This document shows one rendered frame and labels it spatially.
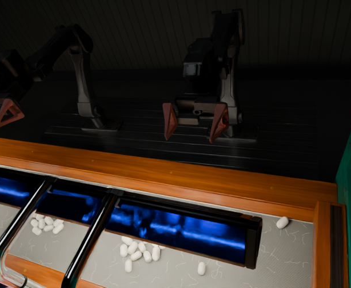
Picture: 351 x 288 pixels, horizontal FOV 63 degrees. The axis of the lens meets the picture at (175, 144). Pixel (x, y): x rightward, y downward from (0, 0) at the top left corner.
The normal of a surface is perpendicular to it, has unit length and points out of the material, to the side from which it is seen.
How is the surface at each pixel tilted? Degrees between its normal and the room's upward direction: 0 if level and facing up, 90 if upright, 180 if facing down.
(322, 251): 0
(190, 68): 36
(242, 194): 0
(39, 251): 0
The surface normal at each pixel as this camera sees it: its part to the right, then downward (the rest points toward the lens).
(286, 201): -0.22, -0.65
